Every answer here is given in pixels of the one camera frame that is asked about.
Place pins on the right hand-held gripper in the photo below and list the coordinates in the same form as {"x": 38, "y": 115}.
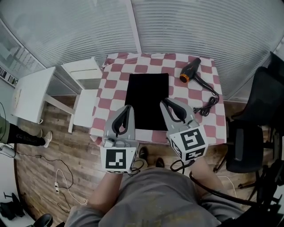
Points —
{"x": 188, "y": 142}

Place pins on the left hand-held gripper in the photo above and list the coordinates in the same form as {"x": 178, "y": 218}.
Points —
{"x": 115, "y": 157}

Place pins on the black fabric bag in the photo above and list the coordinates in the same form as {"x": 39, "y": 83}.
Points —
{"x": 146, "y": 97}

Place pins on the black orange hair dryer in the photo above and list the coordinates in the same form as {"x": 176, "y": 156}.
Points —
{"x": 190, "y": 67}

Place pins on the person's left forearm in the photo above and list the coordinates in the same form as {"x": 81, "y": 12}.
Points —
{"x": 106, "y": 192}

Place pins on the person's right forearm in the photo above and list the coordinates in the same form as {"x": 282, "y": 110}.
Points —
{"x": 204, "y": 175}

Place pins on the person's left black shoe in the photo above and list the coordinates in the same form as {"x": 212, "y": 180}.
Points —
{"x": 143, "y": 153}

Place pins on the person's black shoe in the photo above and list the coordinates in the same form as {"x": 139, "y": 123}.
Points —
{"x": 159, "y": 162}
{"x": 143, "y": 153}

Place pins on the white chair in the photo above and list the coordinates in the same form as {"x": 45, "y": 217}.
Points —
{"x": 85, "y": 106}

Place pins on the red white checkered tablecloth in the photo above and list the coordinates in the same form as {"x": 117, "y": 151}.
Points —
{"x": 111, "y": 84}

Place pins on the person's right black shoe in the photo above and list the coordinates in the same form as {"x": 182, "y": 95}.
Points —
{"x": 159, "y": 162}

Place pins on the black office chair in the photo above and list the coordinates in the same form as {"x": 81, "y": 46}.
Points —
{"x": 248, "y": 146}
{"x": 277, "y": 66}

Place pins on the person's grey shirt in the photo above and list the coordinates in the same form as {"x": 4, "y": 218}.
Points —
{"x": 155, "y": 199}

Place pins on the white table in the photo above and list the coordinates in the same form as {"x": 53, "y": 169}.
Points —
{"x": 33, "y": 93}

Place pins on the black rounded device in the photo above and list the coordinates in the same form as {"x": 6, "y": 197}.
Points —
{"x": 43, "y": 220}

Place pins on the black stand device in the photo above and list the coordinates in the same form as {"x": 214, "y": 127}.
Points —
{"x": 10, "y": 207}

